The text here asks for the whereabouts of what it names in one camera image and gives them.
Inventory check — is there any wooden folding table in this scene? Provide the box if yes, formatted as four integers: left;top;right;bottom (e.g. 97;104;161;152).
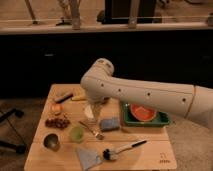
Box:
24;84;177;171

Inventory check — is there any orange bowl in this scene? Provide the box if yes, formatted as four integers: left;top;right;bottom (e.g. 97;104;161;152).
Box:
130;104;157;122

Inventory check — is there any blue grey cloth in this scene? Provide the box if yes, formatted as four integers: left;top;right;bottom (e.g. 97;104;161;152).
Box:
76;147;102;171

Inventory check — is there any orange fruit piece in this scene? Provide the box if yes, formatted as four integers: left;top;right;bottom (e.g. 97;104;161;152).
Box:
51;104;62;115

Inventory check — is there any dark brown bowl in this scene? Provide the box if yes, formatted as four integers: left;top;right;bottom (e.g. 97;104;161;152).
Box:
101;97;110;104

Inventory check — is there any blue sponge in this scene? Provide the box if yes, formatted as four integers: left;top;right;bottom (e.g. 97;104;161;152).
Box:
100;117;120;132

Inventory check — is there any metal fork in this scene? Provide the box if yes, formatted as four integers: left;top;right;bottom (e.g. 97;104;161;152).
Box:
79;121;104;140

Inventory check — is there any black chair base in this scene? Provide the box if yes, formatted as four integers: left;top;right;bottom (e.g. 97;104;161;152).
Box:
0;108;27;154

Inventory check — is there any dark eraser block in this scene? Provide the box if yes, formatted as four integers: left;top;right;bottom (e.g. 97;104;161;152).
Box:
53;92;73;104

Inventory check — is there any black white dish brush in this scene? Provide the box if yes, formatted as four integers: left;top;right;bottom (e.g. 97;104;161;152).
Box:
103;140;146;161

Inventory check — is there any green plastic tray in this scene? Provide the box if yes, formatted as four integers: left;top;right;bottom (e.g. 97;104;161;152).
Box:
121;102;170;127

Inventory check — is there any green plastic cup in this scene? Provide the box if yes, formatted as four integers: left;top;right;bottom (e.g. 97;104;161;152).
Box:
69;126;84;143

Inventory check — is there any white cup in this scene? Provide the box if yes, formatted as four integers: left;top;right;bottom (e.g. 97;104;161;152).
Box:
84;105;94;119

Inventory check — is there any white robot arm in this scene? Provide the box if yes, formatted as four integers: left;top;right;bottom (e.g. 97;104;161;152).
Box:
80;58;213;132

